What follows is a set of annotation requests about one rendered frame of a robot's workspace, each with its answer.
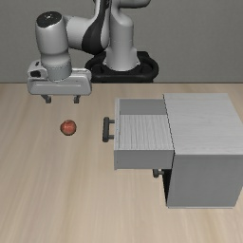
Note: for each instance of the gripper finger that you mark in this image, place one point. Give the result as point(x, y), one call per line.
point(76, 99)
point(47, 98)

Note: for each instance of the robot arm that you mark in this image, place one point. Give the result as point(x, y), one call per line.
point(120, 41)

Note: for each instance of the red peach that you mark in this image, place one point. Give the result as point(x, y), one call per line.
point(68, 127)

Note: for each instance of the grey open drawer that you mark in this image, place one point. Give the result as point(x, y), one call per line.
point(142, 136)

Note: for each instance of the grey cabinet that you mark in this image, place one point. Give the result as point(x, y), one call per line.
point(202, 148)

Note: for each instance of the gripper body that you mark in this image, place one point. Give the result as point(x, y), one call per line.
point(60, 84)

